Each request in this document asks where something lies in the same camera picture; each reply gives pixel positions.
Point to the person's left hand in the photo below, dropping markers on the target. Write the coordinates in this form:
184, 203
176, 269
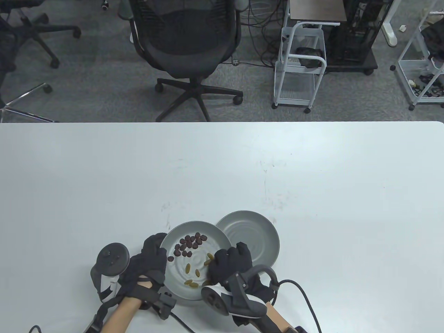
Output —
149, 267

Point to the person's right hand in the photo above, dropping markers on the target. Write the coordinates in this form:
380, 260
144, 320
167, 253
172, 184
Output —
230, 262

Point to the grey plate with dark raisins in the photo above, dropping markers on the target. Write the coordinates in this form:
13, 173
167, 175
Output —
215, 239

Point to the group of golden raisins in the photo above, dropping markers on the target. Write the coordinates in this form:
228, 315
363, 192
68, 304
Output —
187, 267

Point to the pile of dark red raisins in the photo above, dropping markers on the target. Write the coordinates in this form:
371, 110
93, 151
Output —
189, 242

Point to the person's left forearm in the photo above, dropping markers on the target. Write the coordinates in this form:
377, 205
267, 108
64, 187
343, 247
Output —
119, 317

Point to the person's right forearm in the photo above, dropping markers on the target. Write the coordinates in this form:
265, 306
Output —
275, 314

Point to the black right forearm sensor box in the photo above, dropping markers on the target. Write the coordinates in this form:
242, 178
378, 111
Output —
296, 330

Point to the black left forearm sensor box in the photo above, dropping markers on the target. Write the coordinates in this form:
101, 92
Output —
92, 326

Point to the grey left hand tracker controller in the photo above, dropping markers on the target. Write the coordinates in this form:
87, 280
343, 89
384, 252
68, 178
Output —
112, 260

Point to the white rolling cart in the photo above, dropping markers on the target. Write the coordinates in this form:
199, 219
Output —
278, 79

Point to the chrome chair base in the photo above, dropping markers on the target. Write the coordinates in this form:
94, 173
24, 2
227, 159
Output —
27, 92

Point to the black bag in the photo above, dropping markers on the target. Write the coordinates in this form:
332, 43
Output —
308, 59
433, 38

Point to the black mesh office chair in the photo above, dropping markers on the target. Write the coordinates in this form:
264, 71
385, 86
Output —
187, 34

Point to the black equipment rack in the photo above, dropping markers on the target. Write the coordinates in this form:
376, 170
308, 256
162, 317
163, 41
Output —
353, 34

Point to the pile of small dark parts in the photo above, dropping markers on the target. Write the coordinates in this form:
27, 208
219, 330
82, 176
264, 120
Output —
428, 88

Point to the black swivel chair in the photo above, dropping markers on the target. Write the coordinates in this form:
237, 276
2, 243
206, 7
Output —
34, 29

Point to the small black round object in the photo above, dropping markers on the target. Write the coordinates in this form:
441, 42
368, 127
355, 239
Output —
105, 5

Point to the brown wooden board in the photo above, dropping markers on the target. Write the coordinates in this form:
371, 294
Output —
317, 8

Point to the white desk leg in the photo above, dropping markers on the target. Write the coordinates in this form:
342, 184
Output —
390, 31

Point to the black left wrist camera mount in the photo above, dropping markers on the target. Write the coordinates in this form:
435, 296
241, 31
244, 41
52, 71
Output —
168, 303

